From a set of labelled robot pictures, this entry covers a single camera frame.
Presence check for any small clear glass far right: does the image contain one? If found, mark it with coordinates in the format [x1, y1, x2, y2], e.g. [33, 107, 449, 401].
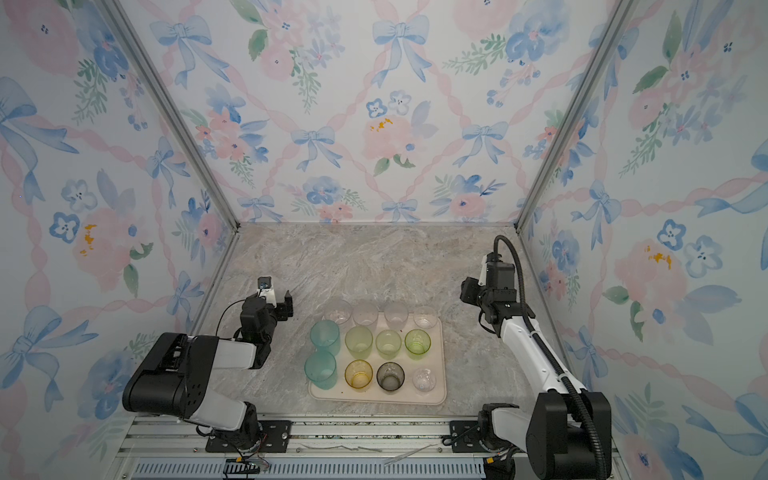
[412, 306, 439, 330]

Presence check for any small clear faceted glass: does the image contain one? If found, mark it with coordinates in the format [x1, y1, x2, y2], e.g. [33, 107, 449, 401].
[412, 368, 437, 393]

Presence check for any beige plastic tray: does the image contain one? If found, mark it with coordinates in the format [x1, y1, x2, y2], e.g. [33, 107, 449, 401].
[308, 314, 447, 406]

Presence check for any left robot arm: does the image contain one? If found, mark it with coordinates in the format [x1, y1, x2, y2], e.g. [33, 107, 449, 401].
[122, 290, 294, 436]

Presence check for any short light green cup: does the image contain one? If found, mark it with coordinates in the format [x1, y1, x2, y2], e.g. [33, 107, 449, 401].
[375, 329, 402, 360]

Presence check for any tall teal cup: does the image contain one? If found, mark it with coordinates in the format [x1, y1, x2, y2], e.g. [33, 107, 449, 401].
[304, 350, 337, 390]
[310, 320, 341, 356]

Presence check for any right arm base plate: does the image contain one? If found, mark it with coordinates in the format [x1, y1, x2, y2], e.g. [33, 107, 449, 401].
[441, 420, 523, 455]

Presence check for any black corrugated cable hose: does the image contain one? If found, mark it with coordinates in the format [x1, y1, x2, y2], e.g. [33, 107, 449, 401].
[493, 234, 608, 480]

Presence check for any yellow amber glass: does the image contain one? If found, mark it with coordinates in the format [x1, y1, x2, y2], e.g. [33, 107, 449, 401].
[344, 359, 373, 391]

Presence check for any tall frosted clear cup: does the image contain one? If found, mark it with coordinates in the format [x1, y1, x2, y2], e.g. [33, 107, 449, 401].
[352, 300, 379, 328]

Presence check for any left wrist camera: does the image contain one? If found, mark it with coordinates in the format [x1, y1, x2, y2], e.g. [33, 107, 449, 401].
[257, 276, 277, 307]

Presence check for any dark smoky glass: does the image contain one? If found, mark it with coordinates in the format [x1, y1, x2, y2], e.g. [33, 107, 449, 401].
[376, 362, 405, 393]

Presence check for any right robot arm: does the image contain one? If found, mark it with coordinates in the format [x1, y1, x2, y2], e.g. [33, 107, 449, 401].
[460, 253, 612, 479]

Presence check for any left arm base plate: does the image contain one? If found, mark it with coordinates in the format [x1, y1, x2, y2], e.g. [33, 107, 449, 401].
[205, 420, 293, 456]

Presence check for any bright green glass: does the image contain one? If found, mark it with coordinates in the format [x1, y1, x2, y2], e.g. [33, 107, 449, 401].
[404, 329, 432, 360]

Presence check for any aluminium rail frame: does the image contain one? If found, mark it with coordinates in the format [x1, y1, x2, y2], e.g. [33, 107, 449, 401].
[106, 415, 536, 479]

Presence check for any short frosted clear cup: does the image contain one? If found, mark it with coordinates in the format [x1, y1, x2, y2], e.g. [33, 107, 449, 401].
[384, 301, 409, 330]

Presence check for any tall light green cup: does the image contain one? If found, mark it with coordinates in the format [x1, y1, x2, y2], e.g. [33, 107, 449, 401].
[345, 325, 374, 360]

